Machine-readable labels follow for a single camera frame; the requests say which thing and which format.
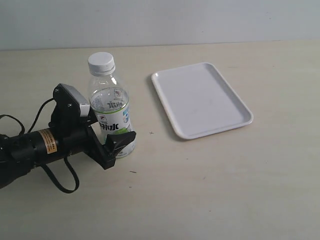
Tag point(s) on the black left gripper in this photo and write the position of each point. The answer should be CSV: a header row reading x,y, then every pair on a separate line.
x,y
74,134

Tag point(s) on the white bottle cap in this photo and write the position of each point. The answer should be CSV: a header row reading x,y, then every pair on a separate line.
x,y
101,63

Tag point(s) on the white plastic tray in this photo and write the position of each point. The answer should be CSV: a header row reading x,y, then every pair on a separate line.
x,y
199,102

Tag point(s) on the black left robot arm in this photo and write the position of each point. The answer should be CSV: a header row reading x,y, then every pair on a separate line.
x,y
26,151

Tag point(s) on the clear plastic water bottle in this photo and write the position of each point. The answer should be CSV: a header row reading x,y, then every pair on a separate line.
x,y
109,98

